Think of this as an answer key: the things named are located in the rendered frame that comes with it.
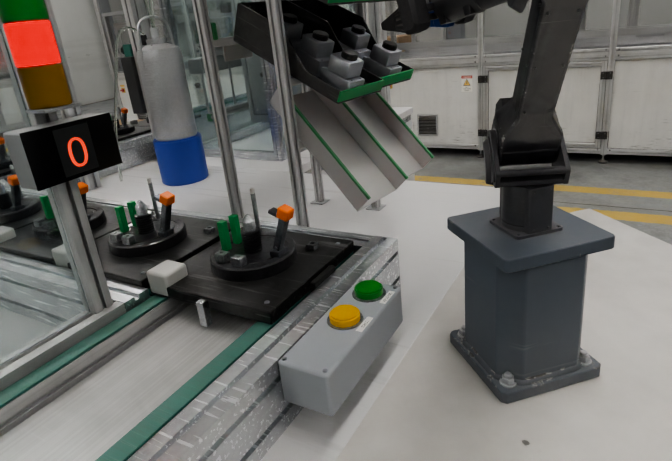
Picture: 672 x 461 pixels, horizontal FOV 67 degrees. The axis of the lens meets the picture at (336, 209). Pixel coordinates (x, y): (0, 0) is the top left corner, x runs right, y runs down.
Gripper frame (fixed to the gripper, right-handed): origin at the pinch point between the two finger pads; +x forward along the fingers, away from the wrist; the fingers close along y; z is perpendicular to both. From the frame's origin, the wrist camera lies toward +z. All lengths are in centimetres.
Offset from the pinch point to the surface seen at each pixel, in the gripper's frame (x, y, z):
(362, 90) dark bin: 13.2, 0.5, -8.7
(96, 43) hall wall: 1147, -513, 270
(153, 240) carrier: 41, 35, -23
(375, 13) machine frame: 95, -125, 22
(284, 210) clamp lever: 11.8, 27.4, -21.9
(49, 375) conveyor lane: 26, 60, -31
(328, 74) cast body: 16.7, 4.2, -4.2
